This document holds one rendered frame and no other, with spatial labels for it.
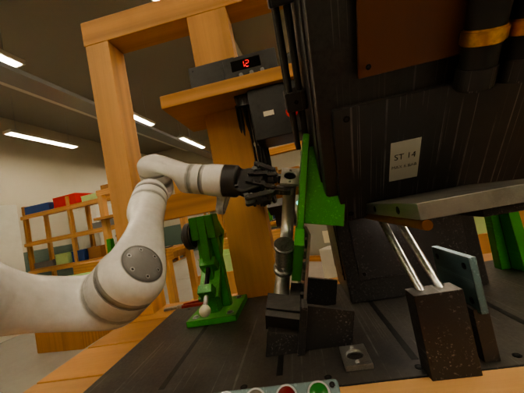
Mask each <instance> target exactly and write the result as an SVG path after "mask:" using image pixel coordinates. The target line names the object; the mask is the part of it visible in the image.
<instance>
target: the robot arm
mask: <svg viewBox="0 0 524 393"><path fill-rule="evenodd" d="M268 170H269V171H271V172H269V171H268ZM137 171H138V174H139V177H140V182H139V183H138V184H137V185H136V187H135V188H134V190H133V193H132V196H131V197H130V200H129V203H128V207H127V210H126V217H127V219H128V222H129V223H128V225H127V228H126V230H125V231H124V233H123V234H122V236H121V238H120V239H119V241H118V242H117V243H116V244H115V246H114V247H113V249H112V250H111V251H110V252H109V253H108V254H107V255H105V256H104V257H103V258H102V259H101V260H100V261H99V263H98V264H97V266H96V267H95V268H94V269H93V270H92V272H91V273H90V274H85V275H76V276H53V275H39V274H30V273H26V272H24V271H19V270H17V269H15V268H12V267H10V266H8V265H6V264H3V263H1V262H0V337H2V336H8V335H21V334H31V333H47V332H78V331H109V330H114V329H117V328H121V327H124V326H126V325H127V324H129V323H131V322H132V321H134V320H135V319H136V318H138V316H139V315H141V313H142V312H143V311H145V309H146V308H147V307H148V306H149V305H150V304H151V303H152V302H153V301H154V300H155V299H156V298H157V297H158V295H159V294H160V293H161V291H162V289H163V288H164V286H165V281H166V270H167V267H166V255H165V233H164V218H165V210H166V205H167V201H168V198H169V197H170V196H171V195H172V193H173V189H174V186H173V181H174V182H175V184H176V185H177V187H178V189H179V190H180V191H181V192H183V193H193V194H204V195H208V196H213V197H217V203H216V208H215V210H216V212H217V214H225V212H226V209H227V206H228V202H229V199H230V197H238V196H241V197H244V198H245V201H246V206H247V207H250V206H253V205H257V204H262V203H266V202H269V201H272V197H273V196H275V195H276V194H278V195H287V196H288V195H292V194H293V193H294V186H280V185H279V184H277V186H276V185H275V184H270V183H277V182H278V183H280V179H281V174H278V173H277V172H276V168H275V167H272V166H270V165H266V164H264V163H261V162H259V161H255V162H254V166H253V167H252V168H246V169H242V168H240V167H239V166H238V165H219V164H210V165H198V164H187V163H185V162H182V161H177V160H175V159H172V158H168V157H165V156H163V155H159V154H149V155H147V156H144V157H142V158H141V159H140V160H139V161H138V162H137ZM263 176H264V180H263ZM267 177H271V178H272V179H268V178H267ZM172 180H173V181H172ZM264 196H266V197H264Z"/></svg>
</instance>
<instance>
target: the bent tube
mask: <svg viewBox="0 0 524 393"><path fill-rule="evenodd" d="M280 186H294V193H293V194H292V195H288V196H287V195H282V214H281V235H280V237H289V238H290V239H292V237H293V225H294V213H295V202H296V187H297V186H299V168H281V179H280ZM289 283H290V276H289V277H287V278H280V277H278V276H277V275H276V276H275V284H274V293H275V294H282V295H289Z"/></svg>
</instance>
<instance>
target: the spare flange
mask: <svg viewBox="0 0 524 393"><path fill-rule="evenodd" d="M339 350H340V353H341V356H342V361H343V363H344V366H345V371H346V372H349V371H356V370H369V369H374V364H373V362H372V360H371V358H370V356H369V354H368V352H367V350H366V348H365V346H364V344H357V345H345V346H339ZM355 354H357V355H361V356H363V357H362V358H360V359H350V358H348V357H349V356H351V355H355Z"/></svg>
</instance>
